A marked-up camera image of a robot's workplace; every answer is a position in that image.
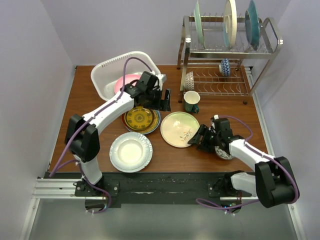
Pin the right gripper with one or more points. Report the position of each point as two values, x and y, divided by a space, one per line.
204 130

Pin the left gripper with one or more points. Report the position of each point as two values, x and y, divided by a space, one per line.
163 105

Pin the beige plate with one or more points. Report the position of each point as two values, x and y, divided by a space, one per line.
178 128

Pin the yellow patterned plate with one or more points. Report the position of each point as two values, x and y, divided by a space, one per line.
139 118

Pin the pink plate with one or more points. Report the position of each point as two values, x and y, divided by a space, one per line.
128 79

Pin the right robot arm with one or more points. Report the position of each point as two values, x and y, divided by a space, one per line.
273 180

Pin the white plastic bin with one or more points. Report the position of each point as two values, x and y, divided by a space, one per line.
105 74

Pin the blue rimmed yellow plate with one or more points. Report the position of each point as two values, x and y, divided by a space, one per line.
151 128

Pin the dark green mug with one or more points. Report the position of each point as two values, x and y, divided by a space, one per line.
191 100

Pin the black white floral bowl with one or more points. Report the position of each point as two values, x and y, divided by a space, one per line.
222 154

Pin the patterned bowl in rack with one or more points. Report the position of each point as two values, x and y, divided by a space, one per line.
189 82

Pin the red fluted plate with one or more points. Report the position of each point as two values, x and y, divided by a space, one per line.
141 120

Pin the white scalloped plate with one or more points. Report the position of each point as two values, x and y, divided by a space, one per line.
131 152

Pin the steel dish rack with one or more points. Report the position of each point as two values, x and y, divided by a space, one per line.
247 66

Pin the blue zigzag cup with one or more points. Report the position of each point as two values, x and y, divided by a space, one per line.
224 67

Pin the mint green plate in rack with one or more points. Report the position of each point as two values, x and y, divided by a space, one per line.
198 25

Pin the cream speckled plate in rack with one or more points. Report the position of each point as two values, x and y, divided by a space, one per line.
230 23

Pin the teal plate in rack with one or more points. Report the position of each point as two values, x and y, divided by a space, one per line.
252 25

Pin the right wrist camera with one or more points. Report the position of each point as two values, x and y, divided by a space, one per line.
215 117

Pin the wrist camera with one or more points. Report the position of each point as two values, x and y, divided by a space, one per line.
215 117
162 78

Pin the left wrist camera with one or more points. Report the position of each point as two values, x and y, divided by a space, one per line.
162 78

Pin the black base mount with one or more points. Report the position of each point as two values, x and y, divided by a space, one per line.
171 188

